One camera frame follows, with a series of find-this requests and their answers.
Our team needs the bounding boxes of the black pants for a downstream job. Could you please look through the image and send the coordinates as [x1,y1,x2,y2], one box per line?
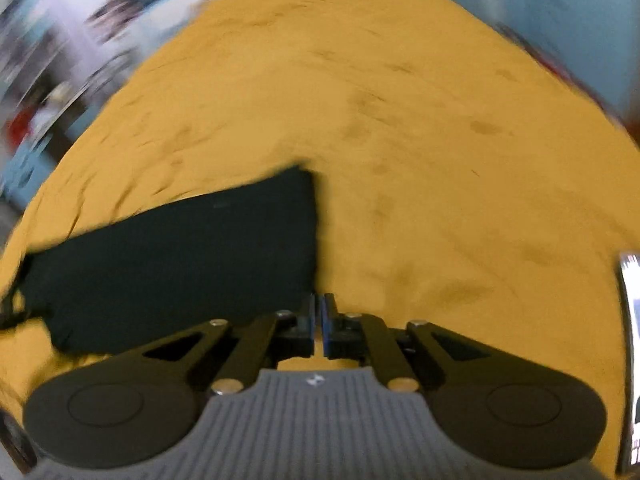
[0,162,321,357]

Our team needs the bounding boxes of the black smartphone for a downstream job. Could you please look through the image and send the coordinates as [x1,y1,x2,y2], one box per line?
[618,252,640,477]

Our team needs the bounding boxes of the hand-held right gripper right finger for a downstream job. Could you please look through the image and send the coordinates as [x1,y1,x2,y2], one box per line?
[322,293,493,394]

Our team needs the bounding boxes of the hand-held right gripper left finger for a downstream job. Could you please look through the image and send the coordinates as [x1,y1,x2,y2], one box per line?
[142,295,317,394]

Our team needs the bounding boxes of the yellow quilted blanket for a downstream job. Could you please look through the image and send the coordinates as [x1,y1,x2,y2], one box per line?
[0,0,640,461]

